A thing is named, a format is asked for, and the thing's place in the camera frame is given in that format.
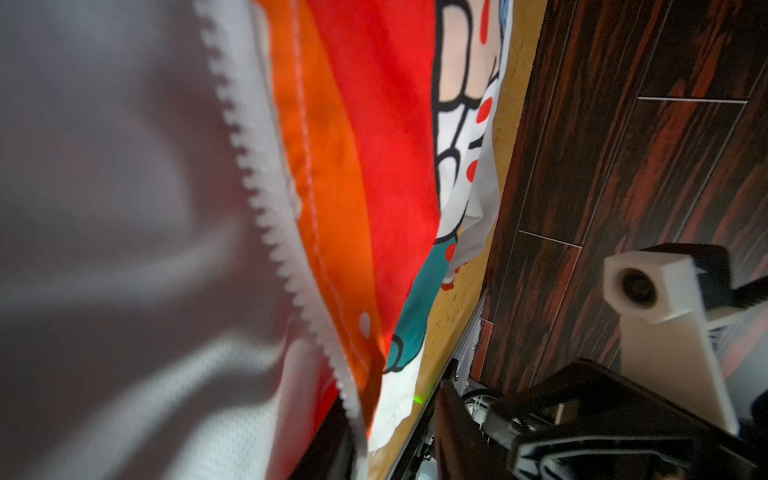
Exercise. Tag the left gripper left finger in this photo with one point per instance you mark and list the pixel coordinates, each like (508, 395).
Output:
(332, 453)

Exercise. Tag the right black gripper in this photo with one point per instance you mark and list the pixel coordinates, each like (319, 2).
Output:
(670, 299)

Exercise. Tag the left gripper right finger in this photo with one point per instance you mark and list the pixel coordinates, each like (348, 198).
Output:
(588, 422)

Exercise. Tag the white orange kids jacket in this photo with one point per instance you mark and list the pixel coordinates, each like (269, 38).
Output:
(219, 216)

